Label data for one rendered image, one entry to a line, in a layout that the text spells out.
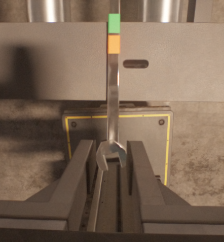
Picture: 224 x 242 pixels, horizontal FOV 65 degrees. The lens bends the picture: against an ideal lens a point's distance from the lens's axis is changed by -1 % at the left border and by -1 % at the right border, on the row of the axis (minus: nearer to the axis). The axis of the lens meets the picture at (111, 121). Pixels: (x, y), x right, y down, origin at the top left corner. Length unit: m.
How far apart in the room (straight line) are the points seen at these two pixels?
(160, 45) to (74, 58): 0.10
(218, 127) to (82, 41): 1.53
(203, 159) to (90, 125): 1.05
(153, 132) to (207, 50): 0.94
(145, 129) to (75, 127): 0.44
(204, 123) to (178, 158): 0.37
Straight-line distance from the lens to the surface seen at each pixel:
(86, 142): 0.15
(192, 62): 0.24
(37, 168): 1.77
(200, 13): 0.68
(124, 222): 0.81
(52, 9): 0.52
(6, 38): 0.26
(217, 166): 1.82
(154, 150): 1.20
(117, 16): 0.22
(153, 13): 0.50
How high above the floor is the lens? 1.39
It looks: 74 degrees down
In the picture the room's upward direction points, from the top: 174 degrees counter-clockwise
